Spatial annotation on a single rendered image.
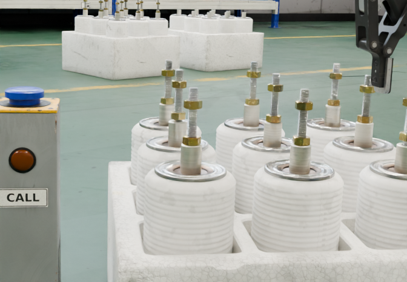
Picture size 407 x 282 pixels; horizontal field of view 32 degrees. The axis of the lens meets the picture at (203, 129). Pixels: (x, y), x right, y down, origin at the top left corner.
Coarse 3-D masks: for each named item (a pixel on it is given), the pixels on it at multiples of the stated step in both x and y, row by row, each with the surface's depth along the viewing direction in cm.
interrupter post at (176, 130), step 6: (168, 126) 85; (174, 126) 84; (180, 126) 84; (186, 126) 85; (168, 132) 85; (174, 132) 84; (180, 132) 84; (186, 132) 85; (168, 138) 85; (174, 138) 84; (180, 138) 84; (168, 144) 85; (174, 144) 84; (180, 144) 84
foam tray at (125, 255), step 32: (128, 192) 90; (128, 224) 78; (352, 224) 84; (128, 256) 69; (160, 256) 70; (192, 256) 70; (224, 256) 70; (256, 256) 71; (288, 256) 71; (320, 256) 71; (352, 256) 72; (384, 256) 72
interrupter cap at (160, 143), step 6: (156, 138) 87; (162, 138) 88; (150, 144) 84; (156, 144) 84; (162, 144) 86; (204, 144) 85; (156, 150) 83; (162, 150) 82; (168, 150) 82; (174, 150) 82
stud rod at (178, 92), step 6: (180, 72) 83; (180, 78) 83; (180, 90) 84; (174, 96) 84; (180, 96) 84; (174, 102) 84; (180, 102) 84; (174, 108) 84; (180, 108) 84; (174, 120) 85; (180, 120) 85
